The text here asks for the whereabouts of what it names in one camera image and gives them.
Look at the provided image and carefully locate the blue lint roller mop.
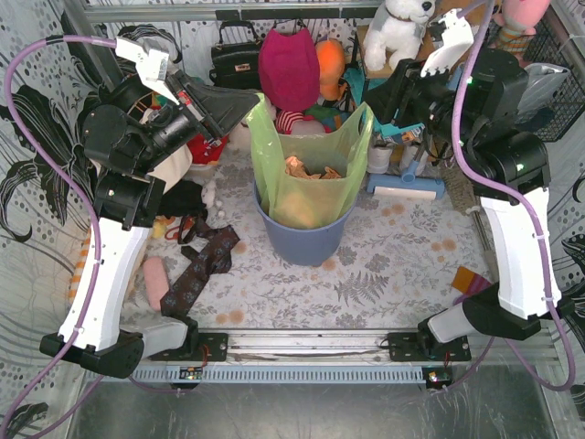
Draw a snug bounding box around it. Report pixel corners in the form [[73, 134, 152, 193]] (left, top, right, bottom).
[[366, 72, 461, 201]]

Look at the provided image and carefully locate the green plastic trash bag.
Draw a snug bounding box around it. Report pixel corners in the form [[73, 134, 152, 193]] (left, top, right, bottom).
[[246, 93, 374, 230]]

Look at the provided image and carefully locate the blue trash bin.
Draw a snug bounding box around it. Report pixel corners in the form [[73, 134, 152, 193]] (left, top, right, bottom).
[[253, 177, 359, 266]]

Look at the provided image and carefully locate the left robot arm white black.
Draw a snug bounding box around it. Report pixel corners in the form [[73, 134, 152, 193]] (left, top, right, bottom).
[[39, 71, 260, 379]]

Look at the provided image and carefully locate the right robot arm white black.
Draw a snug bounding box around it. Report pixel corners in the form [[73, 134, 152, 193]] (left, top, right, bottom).
[[363, 48, 574, 359]]

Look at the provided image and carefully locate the cream canvas tote bag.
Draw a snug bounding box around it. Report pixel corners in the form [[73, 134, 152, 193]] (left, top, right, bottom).
[[136, 109, 193, 193]]

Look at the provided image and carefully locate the crumpled brown paper trash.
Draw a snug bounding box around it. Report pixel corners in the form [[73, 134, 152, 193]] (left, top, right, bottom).
[[285, 155, 343, 180]]

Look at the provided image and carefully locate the black leather handbag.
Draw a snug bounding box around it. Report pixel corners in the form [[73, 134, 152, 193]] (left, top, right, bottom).
[[209, 20, 263, 91]]

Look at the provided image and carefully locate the red cloth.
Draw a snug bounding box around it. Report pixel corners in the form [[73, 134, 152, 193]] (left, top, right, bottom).
[[186, 134, 228, 166]]

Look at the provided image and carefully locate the white sneakers pair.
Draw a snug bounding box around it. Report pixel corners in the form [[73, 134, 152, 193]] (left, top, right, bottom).
[[367, 137, 429, 176]]

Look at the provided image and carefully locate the pink white pig plush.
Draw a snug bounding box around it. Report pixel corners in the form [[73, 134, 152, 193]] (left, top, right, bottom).
[[275, 111, 332, 135]]

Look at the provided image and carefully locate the orange plush toy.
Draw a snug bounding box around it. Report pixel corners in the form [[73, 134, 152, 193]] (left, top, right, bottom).
[[315, 39, 346, 101]]

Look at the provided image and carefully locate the white dog plush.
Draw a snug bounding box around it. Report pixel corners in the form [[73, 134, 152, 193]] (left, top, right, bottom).
[[364, 0, 436, 71]]

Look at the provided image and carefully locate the magenta felt hat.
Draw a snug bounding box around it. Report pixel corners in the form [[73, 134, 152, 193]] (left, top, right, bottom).
[[259, 27, 320, 112]]

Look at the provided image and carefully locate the silver foil pouch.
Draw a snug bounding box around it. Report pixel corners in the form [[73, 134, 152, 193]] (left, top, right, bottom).
[[517, 62, 570, 120]]

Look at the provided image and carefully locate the pink plush toy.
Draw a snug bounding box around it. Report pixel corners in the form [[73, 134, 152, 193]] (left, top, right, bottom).
[[489, 0, 550, 59]]

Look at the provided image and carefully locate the dark floral necktie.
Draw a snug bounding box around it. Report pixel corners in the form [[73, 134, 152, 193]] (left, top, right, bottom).
[[160, 216, 239, 319]]

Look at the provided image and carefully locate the pink sponge roll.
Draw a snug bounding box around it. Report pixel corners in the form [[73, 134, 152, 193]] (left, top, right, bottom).
[[143, 257, 170, 311]]

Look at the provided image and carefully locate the orange checked towel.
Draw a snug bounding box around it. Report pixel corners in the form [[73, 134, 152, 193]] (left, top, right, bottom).
[[68, 229, 91, 304]]

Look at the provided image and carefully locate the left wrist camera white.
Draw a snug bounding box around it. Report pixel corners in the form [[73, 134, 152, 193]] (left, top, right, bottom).
[[115, 37, 179, 104]]

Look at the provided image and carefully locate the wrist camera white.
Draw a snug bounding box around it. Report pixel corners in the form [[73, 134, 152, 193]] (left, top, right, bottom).
[[115, 37, 179, 104], [420, 8, 473, 78]]

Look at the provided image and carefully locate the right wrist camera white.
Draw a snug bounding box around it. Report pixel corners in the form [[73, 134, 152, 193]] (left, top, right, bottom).
[[420, 8, 473, 78]]

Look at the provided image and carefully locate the black wire basket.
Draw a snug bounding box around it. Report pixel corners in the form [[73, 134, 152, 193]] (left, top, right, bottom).
[[486, 20, 584, 142]]

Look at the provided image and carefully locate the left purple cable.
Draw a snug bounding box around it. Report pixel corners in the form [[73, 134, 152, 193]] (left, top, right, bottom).
[[2, 35, 122, 439]]

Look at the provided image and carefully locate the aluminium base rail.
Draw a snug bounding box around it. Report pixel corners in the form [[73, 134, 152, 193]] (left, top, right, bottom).
[[68, 327, 561, 385]]

